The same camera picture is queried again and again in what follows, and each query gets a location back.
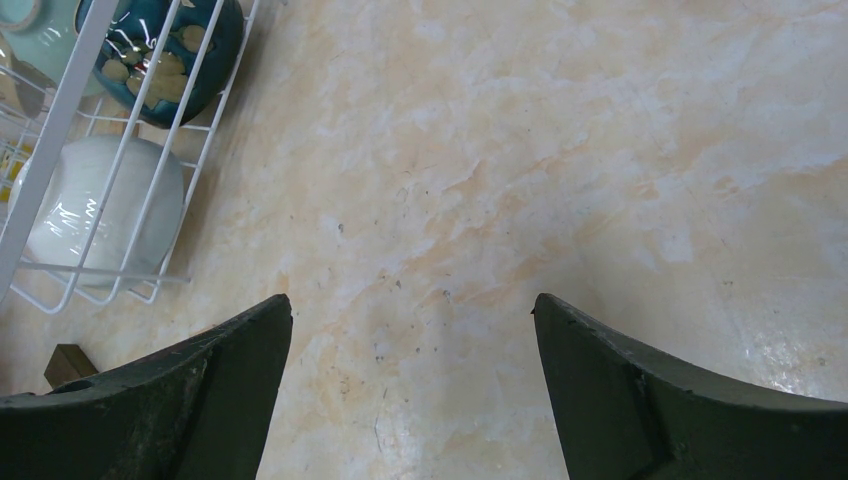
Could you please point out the dark brown block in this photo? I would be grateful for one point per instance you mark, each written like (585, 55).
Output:
(68, 363)

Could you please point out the white ceramic bowl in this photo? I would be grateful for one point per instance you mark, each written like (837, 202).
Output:
(104, 219)

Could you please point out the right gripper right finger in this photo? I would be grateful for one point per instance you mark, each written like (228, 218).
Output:
(626, 410)

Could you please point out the light green ceramic bowl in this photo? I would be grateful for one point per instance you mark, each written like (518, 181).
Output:
(42, 33)

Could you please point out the dark teal patterned bowl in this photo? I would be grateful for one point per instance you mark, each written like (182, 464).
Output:
(187, 63)

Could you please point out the white wire dish rack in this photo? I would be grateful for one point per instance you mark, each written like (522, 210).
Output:
(38, 118)

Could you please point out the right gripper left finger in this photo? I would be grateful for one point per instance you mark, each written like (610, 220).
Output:
(199, 409)

